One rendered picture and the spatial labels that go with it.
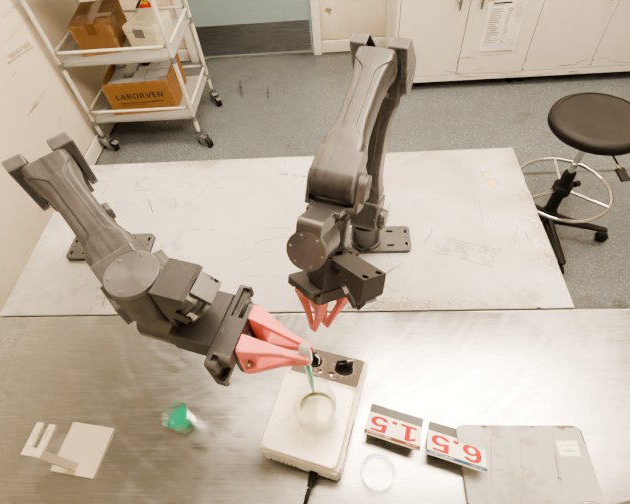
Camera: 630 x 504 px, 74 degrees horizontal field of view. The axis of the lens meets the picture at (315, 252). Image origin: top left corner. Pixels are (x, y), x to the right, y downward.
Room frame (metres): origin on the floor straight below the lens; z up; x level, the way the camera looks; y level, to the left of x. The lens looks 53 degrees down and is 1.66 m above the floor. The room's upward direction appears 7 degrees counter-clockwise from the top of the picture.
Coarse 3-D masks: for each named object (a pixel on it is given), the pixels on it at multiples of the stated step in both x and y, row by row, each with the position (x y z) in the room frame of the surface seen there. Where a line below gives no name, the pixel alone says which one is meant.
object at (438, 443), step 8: (432, 440) 0.15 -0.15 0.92; (440, 440) 0.15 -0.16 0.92; (448, 440) 0.15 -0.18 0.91; (456, 440) 0.15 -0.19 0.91; (432, 448) 0.13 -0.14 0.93; (440, 448) 0.13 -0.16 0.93; (448, 448) 0.13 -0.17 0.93; (456, 448) 0.13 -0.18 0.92; (464, 448) 0.13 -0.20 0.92; (472, 448) 0.13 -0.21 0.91; (456, 456) 0.12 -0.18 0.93; (464, 456) 0.12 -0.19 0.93; (472, 456) 0.12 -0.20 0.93; (480, 456) 0.12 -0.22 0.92; (480, 464) 0.10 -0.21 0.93
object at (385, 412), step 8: (376, 408) 0.21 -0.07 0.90; (384, 408) 0.21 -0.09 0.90; (368, 416) 0.20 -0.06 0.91; (384, 416) 0.20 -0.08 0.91; (392, 416) 0.20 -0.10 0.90; (400, 416) 0.19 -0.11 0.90; (408, 416) 0.19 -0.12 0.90; (408, 424) 0.18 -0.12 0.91; (416, 424) 0.18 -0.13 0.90; (416, 448) 0.14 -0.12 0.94
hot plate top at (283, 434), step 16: (288, 384) 0.24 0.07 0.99; (288, 400) 0.22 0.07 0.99; (352, 400) 0.21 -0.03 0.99; (272, 416) 0.20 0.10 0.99; (288, 416) 0.19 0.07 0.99; (272, 432) 0.17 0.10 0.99; (288, 432) 0.17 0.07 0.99; (336, 432) 0.16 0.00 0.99; (272, 448) 0.15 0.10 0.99; (288, 448) 0.15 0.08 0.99; (304, 448) 0.15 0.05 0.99; (320, 448) 0.14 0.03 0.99; (336, 448) 0.14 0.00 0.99; (320, 464) 0.12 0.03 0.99; (336, 464) 0.12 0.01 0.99
